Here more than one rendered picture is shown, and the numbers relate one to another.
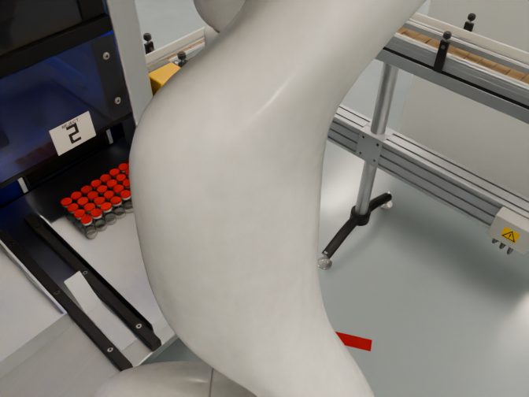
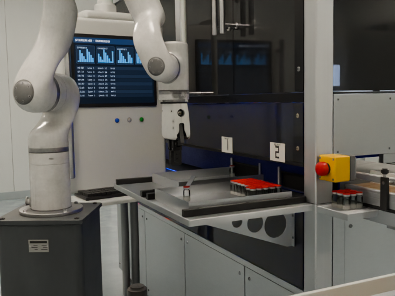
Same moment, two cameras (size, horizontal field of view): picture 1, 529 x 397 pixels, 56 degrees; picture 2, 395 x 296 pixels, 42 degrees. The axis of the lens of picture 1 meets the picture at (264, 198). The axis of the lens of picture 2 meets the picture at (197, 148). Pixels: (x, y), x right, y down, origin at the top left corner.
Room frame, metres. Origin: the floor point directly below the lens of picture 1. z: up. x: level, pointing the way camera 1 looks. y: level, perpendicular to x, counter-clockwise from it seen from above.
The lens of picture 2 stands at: (1.14, -1.27, 1.19)
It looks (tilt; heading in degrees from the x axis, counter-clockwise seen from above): 5 degrees down; 112
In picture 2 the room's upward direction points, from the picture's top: 1 degrees counter-clockwise
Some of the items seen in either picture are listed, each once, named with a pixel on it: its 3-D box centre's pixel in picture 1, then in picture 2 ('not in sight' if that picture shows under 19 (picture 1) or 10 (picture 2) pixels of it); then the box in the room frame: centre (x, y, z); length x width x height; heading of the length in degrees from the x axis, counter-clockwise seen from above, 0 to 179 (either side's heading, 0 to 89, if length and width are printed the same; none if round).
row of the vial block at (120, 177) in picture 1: (109, 193); (258, 189); (0.71, 0.31, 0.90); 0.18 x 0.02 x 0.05; 137
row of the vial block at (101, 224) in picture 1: (123, 204); (245, 190); (0.68, 0.28, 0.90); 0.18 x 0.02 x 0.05; 137
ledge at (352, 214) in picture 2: not in sight; (351, 210); (1.00, 0.24, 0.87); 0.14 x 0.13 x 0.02; 47
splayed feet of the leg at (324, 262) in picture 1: (358, 221); not in sight; (1.36, -0.39, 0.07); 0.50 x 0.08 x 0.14; 137
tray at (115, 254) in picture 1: (151, 230); (221, 195); (0.62, 0.22, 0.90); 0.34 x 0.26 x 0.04; 47
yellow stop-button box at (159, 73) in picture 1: (166, 84); (335, 167); (0.96, 0.22, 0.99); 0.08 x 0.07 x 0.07; 47
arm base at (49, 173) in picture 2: not in sight; (50, 181); (0.13, 0.02, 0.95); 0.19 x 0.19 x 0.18
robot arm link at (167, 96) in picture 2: not in sight; (174, 96); (0.55, 0.03, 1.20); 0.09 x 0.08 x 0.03; 137
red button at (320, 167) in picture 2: not in sight; (323, 168); (0.93, 0.19, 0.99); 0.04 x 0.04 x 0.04; 47
